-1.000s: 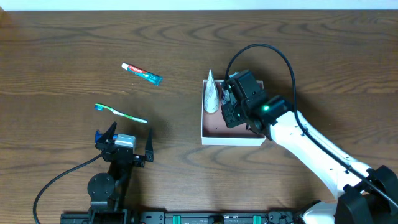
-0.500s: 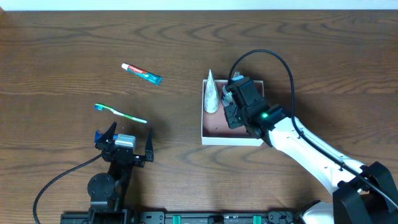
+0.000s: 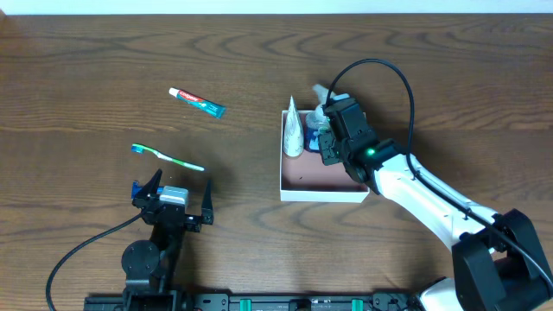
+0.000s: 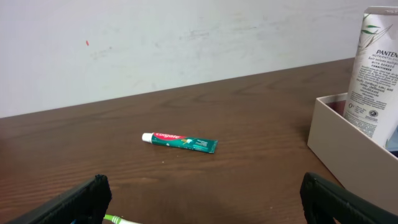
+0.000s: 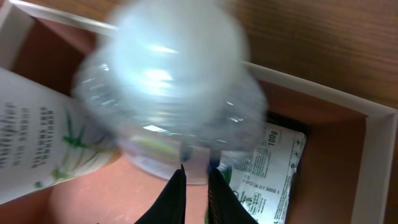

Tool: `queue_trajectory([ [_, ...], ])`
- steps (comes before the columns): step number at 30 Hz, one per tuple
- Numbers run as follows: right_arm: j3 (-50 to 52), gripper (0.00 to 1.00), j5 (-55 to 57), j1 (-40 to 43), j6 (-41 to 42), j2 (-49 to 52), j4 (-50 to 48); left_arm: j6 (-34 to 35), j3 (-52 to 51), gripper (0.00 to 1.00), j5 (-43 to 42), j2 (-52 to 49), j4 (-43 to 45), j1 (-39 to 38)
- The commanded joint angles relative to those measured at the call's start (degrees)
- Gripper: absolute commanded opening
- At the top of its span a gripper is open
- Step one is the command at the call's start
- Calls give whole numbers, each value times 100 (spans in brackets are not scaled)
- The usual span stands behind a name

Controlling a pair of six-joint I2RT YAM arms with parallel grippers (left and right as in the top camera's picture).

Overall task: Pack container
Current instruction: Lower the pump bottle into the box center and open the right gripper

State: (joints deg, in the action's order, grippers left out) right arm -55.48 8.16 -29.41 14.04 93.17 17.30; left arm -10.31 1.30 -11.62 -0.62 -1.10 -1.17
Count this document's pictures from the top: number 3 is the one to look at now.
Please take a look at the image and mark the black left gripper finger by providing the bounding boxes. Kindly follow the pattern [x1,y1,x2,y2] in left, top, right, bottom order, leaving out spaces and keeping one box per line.
[136,168,162,199]
[201,181,213,215]

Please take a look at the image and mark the clear blue pump bottle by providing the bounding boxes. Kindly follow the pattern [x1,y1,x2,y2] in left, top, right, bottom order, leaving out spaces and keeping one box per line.
[304,84,329,153]

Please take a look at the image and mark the white Pantene conditioner tube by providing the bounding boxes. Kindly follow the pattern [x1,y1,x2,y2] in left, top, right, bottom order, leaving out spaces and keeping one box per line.
[283,97,304,158]

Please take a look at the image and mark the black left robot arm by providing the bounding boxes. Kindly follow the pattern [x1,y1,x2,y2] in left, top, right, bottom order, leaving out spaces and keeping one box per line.
[121,170,214,293]

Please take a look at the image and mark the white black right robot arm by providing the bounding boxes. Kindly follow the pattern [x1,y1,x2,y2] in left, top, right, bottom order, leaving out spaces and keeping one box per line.
[318,130,552,310]

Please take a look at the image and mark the small blue object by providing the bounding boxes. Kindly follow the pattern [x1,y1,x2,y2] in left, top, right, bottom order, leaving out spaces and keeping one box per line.
[130,181,163,199]

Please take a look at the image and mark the green white toothbrush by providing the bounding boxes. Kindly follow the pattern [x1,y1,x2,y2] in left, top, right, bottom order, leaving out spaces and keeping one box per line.
[131,143,205,172]

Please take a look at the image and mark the white box pink interior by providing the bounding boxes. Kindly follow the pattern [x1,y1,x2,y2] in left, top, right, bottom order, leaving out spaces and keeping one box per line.
[279,111,371,204]

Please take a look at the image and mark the red green toothpaste tube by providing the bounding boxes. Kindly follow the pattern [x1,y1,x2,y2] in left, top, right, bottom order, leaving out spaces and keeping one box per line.
[168,87,226,119]

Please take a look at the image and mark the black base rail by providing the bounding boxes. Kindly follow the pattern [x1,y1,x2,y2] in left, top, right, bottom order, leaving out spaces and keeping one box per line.
[83,290,423,311]

